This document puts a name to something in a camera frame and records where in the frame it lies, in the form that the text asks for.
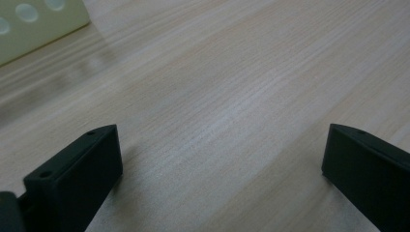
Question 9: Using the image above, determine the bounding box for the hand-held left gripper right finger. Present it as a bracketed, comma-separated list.
[321, 123, 410, 232]

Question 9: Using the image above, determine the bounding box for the pale yellow plastic basket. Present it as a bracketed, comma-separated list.
[0, 0, 91, 67]

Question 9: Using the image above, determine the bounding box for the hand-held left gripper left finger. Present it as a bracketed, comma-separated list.
[22, 124, 124, 232]

